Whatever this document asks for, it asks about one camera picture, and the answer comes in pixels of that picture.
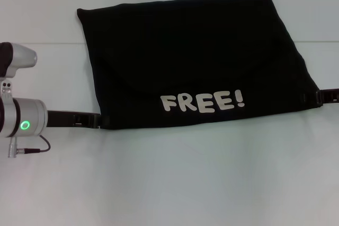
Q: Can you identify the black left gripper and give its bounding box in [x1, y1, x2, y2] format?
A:
[46, 110, 111, 129]

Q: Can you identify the black shirt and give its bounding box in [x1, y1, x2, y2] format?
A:
[76, 0, 323, 131]

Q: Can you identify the left arm cable with connectors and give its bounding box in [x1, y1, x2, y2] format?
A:
[7, 134, 51, 158]

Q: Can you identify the silver left camera bracket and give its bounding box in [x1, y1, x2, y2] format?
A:
[0, 77, 13, 104]

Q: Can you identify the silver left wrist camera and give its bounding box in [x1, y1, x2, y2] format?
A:
[0, 42, 38, 79]

